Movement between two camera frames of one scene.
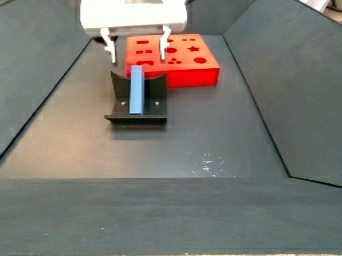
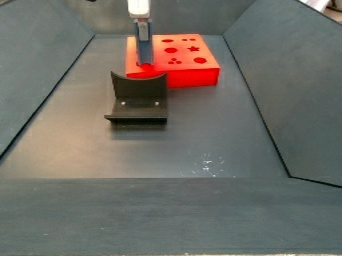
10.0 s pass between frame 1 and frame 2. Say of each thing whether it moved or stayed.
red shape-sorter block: stayed
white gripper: moved
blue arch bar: moved
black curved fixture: stayed
